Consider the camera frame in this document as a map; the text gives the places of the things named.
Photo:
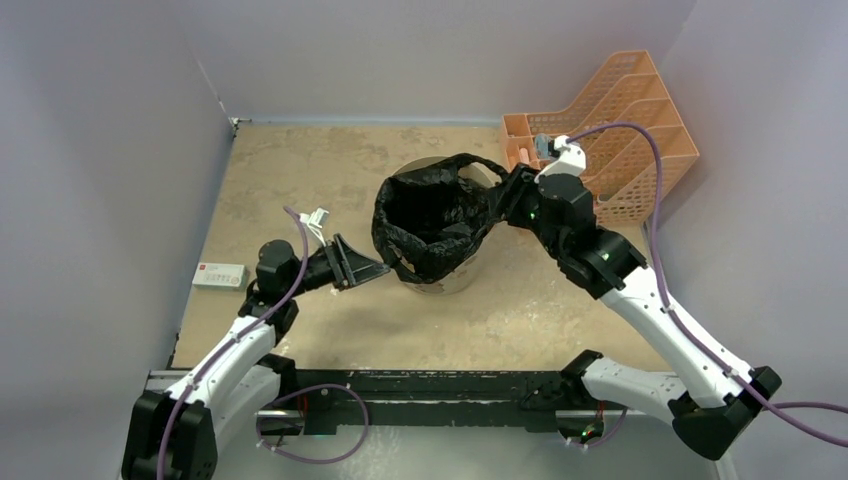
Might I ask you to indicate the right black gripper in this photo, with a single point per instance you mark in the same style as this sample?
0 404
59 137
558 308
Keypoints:
516 190

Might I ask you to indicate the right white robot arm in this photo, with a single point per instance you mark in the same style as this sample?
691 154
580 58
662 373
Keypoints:
709 396

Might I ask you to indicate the white small box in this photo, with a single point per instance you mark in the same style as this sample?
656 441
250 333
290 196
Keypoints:
220 276

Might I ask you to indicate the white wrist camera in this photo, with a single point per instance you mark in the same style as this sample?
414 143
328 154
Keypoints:
314 222
567 158

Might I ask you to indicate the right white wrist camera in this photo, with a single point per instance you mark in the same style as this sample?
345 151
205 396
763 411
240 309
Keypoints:
567 158

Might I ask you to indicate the black plastic trash bag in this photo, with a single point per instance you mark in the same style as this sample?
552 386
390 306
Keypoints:
427 221

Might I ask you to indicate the beige round trash bin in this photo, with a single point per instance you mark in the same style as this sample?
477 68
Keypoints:
463 275

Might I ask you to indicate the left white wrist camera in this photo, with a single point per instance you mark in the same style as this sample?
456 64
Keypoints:
314 222

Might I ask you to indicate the teal packet in organizer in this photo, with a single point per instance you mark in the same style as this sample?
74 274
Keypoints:
542 144

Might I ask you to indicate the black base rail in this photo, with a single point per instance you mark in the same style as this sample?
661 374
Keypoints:
321 400

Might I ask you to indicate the orange plastic file organizer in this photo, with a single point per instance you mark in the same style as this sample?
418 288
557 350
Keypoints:
630 129

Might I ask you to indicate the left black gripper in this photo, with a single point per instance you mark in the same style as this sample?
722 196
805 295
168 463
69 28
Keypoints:
359 268

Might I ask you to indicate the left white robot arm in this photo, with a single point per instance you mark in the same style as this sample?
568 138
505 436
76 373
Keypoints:
179 433

